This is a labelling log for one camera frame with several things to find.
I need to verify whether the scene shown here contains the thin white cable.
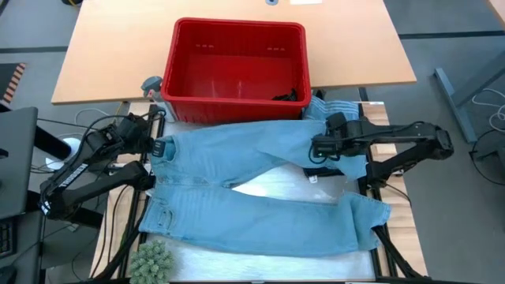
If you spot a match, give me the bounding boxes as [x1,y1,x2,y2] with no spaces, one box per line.
[73,107,110,126]

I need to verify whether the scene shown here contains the hazard striped mat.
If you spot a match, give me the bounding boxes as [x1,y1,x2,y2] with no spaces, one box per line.
[0,62,28,106]

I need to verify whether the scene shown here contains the white floor cable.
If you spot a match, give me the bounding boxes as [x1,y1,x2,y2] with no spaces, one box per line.
[470,87,505,134]

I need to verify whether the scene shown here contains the black garment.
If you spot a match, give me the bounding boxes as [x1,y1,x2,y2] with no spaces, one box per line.
[271,88,299,103]

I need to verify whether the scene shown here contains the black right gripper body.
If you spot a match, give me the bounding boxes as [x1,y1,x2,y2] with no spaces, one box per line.
[325,112,366,157]

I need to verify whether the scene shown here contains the green artificial plant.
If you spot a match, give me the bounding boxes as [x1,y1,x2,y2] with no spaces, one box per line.
[128,237,175,284]

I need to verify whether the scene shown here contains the grey metal desk leg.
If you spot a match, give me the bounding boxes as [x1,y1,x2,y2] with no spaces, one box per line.
[432,50,505,144]

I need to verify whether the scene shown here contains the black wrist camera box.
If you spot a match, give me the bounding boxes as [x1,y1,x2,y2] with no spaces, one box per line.
[310,135,340,160]
[117,114,140,133]

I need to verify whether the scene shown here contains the red plastic bin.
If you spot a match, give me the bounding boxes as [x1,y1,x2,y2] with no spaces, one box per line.
[160,17,312,125]

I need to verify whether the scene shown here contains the light wooden desk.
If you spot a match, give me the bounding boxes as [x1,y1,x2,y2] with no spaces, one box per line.
[50,0,418,106]

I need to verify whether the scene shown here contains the black aluminium frame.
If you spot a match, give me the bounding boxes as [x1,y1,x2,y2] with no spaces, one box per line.
[92,100,425,284]

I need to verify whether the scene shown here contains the white round base disc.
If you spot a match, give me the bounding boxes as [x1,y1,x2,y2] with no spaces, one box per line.
[44,136,86,172]

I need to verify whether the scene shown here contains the clear spray bottle grey trigger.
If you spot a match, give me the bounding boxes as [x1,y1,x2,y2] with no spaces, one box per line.
[140,75,169,119]

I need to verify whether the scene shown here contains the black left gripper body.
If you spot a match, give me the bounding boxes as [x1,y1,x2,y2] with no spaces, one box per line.
[118,117,155,155]

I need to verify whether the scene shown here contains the backlit keyboard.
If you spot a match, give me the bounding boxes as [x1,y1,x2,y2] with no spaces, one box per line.
[0,219,17,260]

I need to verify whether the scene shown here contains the black floor cable loop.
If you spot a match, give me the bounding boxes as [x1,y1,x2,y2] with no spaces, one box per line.
[468,129,505,193]

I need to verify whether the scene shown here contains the light blue garment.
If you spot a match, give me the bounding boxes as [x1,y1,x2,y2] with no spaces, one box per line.
[137,119,392,259]

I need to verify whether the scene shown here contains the dark grey monitor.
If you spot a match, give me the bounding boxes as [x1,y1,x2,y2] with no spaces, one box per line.
[0,106,39,221]

